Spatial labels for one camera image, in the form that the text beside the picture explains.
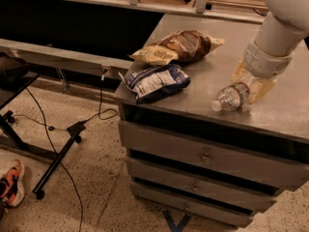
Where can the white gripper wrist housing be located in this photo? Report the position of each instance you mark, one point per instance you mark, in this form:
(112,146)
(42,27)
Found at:
(265,63)

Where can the clear plastic water bottle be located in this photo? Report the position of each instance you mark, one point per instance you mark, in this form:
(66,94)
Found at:
(235,95)

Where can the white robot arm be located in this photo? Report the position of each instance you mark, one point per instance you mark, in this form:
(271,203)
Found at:
(269,54)

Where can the brown and yellow chip bag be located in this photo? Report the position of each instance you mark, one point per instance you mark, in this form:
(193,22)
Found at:
(183,46)

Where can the grey drawer cabinet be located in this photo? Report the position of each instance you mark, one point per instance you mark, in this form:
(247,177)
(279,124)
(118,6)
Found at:
(208,169)

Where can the blue and white snack bag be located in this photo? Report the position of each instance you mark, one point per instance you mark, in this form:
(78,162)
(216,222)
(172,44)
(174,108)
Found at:
(156,82)

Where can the grey long bench shelf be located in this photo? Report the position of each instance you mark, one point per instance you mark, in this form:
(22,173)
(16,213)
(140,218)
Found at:
(65,59)

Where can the orange and white sneaker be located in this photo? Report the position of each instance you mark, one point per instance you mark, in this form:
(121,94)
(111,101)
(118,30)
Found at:
(11,187)

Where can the black rolling stand frame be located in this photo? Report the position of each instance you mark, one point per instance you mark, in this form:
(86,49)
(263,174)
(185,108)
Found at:
(21,138)

